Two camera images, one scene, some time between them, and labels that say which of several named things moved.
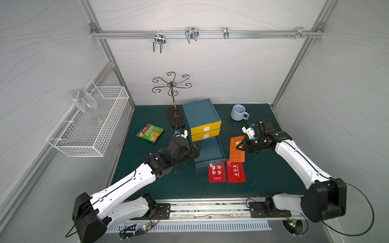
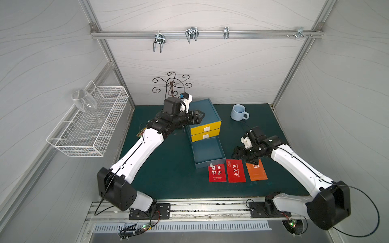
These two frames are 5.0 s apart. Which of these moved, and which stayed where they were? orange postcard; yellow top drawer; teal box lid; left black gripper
Moved: orange postcard; left black gripper
Stayed: yellow top drawer; teal box lid
